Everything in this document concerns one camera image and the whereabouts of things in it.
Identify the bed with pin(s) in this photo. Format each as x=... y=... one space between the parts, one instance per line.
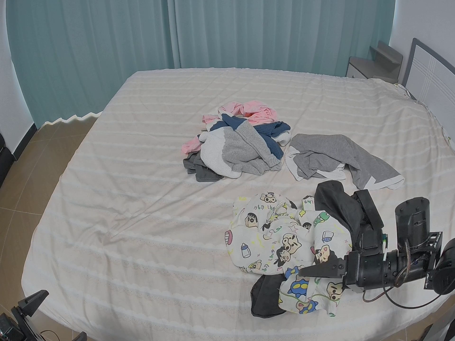
x=142 y=190

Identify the black garment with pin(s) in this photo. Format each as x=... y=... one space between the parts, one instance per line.
x=334 y=201

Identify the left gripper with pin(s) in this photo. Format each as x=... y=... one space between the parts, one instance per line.
x=16 y=327

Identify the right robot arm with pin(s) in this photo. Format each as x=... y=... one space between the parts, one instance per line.
x=412 y=222

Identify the blue-green curtain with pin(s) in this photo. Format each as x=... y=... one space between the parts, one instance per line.
x=92 y=41
x=277 y=23

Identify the black chest of drawers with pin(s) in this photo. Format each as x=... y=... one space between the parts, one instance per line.
x=5 y=158

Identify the white printed pyjama top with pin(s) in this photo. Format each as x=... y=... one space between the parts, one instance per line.
x=270 y=236

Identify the grey garment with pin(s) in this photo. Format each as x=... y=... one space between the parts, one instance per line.
x=330 y=151

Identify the pile of clothes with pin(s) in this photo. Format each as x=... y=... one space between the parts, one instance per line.
x=234 y=147

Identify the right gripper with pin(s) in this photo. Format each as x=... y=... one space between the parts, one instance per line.
x=373 y=270

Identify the grey bedside table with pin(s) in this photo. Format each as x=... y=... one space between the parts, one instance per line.
x=373 y=64

